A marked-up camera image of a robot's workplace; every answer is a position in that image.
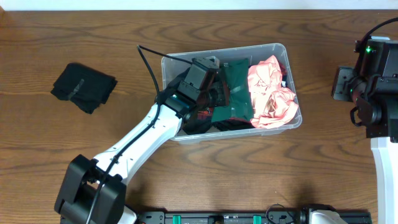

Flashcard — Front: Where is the red navy plaid shirt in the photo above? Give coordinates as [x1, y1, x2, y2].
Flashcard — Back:
[197, 64, 287, 123]

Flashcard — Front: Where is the dark green cloth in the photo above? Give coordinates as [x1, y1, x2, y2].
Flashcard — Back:
[211, 58, 254, 123]

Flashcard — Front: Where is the black garment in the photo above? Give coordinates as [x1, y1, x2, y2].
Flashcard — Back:
[183, 119, 254, 135]

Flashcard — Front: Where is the salmon pink shirt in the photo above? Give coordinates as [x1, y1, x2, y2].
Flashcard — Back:
[248, 55, 299, 129]

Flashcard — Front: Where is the black cloth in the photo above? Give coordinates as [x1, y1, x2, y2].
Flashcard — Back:
[51, 62, 118, 114]

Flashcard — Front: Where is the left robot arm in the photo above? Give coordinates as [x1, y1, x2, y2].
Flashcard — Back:
[54, 56, 229, 223]

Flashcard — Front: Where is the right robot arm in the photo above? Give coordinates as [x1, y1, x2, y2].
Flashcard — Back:
[331, 36, 397, 223]

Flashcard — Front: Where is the clear plastic storage bin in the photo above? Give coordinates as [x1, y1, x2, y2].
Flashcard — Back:
[161, 43, 302, 144]

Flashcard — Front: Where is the right black cable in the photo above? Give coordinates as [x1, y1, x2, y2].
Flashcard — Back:
[354, 17, 398, 52]

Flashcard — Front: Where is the black cable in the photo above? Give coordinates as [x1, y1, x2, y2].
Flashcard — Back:
[354, 17, 398, 52]
[85, 44, 195, 224]

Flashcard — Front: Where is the left black cable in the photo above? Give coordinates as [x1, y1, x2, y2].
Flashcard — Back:
[85, 44, 195, 224]

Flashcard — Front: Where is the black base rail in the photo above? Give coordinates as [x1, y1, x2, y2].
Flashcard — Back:
[119, 203, 373, 224]

